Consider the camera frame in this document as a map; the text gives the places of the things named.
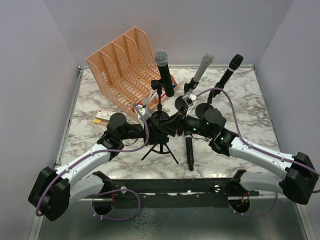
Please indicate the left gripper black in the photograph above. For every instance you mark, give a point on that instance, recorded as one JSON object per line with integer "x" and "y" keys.
{"x": 152, "y": 132}

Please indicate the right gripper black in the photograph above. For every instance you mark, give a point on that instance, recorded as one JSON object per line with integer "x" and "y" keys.
{"x": 180, "y": 122}

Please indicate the black microphone stand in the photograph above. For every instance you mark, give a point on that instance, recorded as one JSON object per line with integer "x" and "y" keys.
{"x": 188, "y": 87}
{"x": 203, "y": 107}
{"x": 158, "y": 102}

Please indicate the small black tripod stand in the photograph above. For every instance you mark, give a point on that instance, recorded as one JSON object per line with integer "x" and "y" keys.
{"x": 161, "y": 149}

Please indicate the black microphone white band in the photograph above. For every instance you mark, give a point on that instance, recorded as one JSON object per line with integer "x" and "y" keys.
{"x": 189, "y": 150}

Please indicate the black microphone silver grille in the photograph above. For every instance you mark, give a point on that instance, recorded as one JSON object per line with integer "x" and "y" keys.
{"x": 161, "y": 59}

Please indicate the black microphone grey band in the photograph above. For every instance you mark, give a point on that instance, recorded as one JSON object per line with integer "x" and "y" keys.
{"x": 232, "y": 67}

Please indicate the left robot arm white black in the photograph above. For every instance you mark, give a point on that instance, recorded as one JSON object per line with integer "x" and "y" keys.
{"x": 51, "y": 192}

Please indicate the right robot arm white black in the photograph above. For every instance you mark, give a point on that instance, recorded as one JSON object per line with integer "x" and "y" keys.
{"x": 292, "y": 175}

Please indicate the white remote red button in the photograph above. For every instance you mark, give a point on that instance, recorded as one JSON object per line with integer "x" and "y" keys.
{"x": 104, "y": 115}

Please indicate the black mounting base bar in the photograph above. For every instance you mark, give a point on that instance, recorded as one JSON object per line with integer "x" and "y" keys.
{"x": 174, "y": 193}

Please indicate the yellow capped pen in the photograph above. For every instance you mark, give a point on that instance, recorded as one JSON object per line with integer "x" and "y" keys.
{"x": 99, "y": 122}

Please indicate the peach plastic file organizer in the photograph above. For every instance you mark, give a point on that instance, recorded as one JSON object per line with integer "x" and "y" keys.
{"x": 124, "y": 69}

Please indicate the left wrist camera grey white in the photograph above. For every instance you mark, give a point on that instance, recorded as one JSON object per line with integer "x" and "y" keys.
{"x": 143, "y": 113}

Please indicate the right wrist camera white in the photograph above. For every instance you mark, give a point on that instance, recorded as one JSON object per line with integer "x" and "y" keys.
{"x": 189, "y": 99}

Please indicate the aluminium frame rail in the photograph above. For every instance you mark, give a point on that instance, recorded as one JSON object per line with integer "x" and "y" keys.
{"x": 37, "y": 221}

